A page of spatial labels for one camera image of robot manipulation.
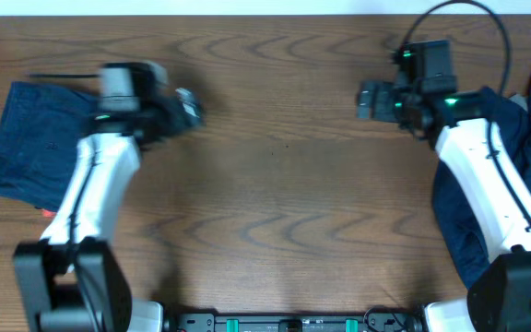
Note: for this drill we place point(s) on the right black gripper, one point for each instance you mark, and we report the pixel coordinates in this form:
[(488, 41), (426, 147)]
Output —
[(383, 111)]

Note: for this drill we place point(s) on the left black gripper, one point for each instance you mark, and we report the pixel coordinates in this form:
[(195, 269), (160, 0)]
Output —
[(177, 124)]

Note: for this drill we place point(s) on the navy blue shorts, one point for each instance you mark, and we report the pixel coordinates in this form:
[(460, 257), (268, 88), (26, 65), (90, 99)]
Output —
[(39, 130)]

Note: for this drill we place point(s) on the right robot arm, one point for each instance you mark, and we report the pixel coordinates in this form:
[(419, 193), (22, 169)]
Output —
[(471, 147)]

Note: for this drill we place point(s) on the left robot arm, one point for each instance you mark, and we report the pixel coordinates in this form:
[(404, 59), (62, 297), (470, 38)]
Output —
[(69, 280)]

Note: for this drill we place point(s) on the navy blue clothes pile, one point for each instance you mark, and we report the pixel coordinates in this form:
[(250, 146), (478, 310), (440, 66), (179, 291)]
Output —
[(454, 216)]

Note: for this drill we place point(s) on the red folded t-shirt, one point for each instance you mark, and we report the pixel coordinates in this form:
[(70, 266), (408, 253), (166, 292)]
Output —
[(47, 213)]

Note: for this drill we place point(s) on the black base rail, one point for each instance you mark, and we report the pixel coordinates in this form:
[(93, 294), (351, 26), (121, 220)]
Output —
[(374, 319)]

